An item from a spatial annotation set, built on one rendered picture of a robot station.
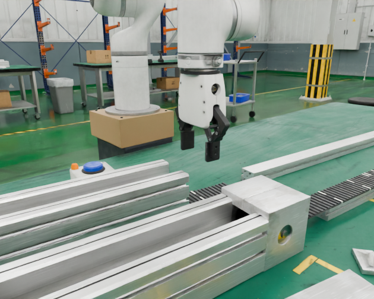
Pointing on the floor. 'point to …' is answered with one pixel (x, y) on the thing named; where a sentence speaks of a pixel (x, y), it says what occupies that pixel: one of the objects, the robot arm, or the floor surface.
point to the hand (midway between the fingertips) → (199, 148)
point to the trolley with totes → (238, 99)
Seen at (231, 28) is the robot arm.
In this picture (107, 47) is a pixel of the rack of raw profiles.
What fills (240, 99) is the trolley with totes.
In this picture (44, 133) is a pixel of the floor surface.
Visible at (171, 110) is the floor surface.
